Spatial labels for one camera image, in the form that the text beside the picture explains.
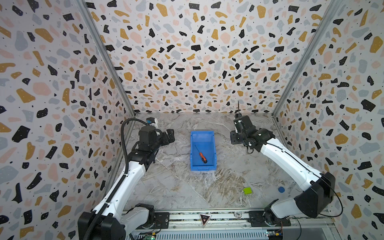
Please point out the orange black screwdriver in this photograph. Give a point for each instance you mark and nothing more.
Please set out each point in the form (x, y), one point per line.
(203, 158)

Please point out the black triangle warning sticker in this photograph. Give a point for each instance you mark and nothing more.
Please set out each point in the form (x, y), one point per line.
(204, 219)

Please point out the blue plastic bin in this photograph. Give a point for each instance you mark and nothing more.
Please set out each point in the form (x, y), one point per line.
(205, 142)

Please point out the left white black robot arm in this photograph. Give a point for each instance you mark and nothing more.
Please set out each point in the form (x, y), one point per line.
(108, 220)

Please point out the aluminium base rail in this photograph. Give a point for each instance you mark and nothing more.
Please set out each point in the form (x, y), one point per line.
(234, 224)

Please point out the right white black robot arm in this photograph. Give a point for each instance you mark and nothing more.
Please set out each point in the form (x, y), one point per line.
(318, 189)

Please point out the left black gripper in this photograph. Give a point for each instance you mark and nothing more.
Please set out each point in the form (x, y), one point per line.
(171, 134)

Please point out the green square sticky note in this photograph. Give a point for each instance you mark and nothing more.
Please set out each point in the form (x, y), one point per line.
(247, 191)

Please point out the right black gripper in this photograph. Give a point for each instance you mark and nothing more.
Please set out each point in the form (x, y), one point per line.
(240, 124)

